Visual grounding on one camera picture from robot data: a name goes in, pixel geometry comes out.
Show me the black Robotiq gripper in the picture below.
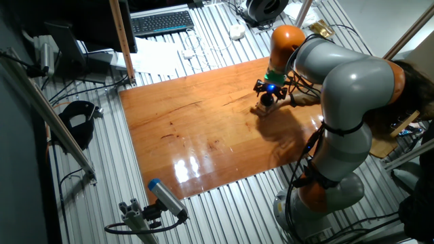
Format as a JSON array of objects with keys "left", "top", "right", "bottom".
[{"left": 252, "top": 79, "right": 290, "bottom": 103}]

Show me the clear glass jar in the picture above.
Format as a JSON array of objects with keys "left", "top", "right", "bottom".
[{"left": 254, "top": 101, "right": 271, "bottom": 118}]

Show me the person right forearm brown sleeve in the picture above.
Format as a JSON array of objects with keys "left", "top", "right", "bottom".
[{"left": 289, "top": 91, "right": 321, "bottom": 109}]

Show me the person right hand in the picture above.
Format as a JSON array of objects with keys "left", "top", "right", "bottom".
[{"left": 250, "top": 96, "right": 294, "bottom": 119}]

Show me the white lumpy plastic object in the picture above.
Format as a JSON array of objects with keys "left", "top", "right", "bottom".
[{"left": 229, "top": 23, "right": 246, "bottom": 41}]

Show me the gold foil packet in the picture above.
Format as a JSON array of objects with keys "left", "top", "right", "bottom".
[{"left": 309, "top": 18, "right": 336, "bottom": 39}]

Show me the large wooden board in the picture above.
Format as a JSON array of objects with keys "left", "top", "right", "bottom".
[{"left": 118, "top": 56, "right": 380, "bottom": 205}]

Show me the white paper sheet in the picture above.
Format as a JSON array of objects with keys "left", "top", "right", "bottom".
[{"left": 115, "top": 36, "right": 184, "bottom": 77}]

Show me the light wooden stool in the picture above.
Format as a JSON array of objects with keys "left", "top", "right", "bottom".
[{"left": 368, "top": 109, "right": 422, "bottom": 160}]

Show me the black computer keyboard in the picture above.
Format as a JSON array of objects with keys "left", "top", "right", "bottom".
[{"left": 130, "top": 9, "right": 195, "bottom": 37}]

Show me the person head dark hair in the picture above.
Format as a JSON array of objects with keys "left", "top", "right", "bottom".
[{"left": 364, "top": 59, "right": 434, "bottom": 136}]

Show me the short aluminium bar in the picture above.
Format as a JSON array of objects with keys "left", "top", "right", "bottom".
[{"left": 380, "top": 138, "right": 434, "bottom": 171}]

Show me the slanted wooden beam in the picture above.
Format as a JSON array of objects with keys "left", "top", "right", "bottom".
[{"left": 384, "top": 2, "right": 434, "bottom": 60}]

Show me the black computer monitor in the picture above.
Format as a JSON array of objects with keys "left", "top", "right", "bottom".
[{"left": 13, "top": 0, "right": 138, "bottom": 54}]

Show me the black bulky object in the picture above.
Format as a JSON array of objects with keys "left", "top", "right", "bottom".
[{"left": 397, "top": 121, "right": 434, "bottom": 243}]

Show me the dark grey monitor stand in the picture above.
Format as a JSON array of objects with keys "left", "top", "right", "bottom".
[{"left": 43, "top": 21, "right": 115, "bottom": 84}]

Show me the small silver cylinder device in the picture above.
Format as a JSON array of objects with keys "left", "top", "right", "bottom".
[{"left": 39, "top": 41, "right": 56, "bottom": 77}]

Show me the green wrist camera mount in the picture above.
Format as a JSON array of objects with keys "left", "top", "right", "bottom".
[{"left": 264, "top": 68, "right": 287, "bottom": 86}]

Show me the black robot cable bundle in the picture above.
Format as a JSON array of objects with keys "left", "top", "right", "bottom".
[{"left": 283, "top": 23, "right": 401, "bottom": 244}]

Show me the white slanted post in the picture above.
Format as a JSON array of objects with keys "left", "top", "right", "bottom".
[{"left": 294, "top": 0, "right": 314, "bottom": 30}]

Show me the white charger with cable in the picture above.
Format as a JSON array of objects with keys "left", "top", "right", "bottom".
[{"left": 182, "top": 28, "right": 235, "bottom": 70}]

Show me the grey camera with blue cap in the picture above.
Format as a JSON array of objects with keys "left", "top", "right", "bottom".
[{"left": 147, "top": 178, "right": 190, "bottom": 222}]

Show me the wooden frame post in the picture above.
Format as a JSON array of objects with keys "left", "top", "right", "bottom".
[{"left": 108, "top": 0, "right": 138, "bottom": 86}]

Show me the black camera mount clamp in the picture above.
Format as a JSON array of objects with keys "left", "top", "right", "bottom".
[{"left": 142, "top": 201, "right": 163, "bottom": 229}]

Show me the aluminium extrusion camera stand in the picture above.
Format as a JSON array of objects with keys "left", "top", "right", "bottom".
[{"left": 118, "top": 198, "right": 159, "bottom": 244}]

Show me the black ring-shaped headset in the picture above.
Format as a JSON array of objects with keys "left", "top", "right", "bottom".
[{"left": 58, "top": 100, "right": 104, "bottom": 151}]

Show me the black camera cable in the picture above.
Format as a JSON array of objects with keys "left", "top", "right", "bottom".
[{"left": 104, "top": 216, "right": 186, "bottom": 236}]

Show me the long aluminium frame rail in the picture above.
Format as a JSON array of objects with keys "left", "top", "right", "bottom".
[{"left": 0, "top": 47, "right": 98, "bottom": 186}]

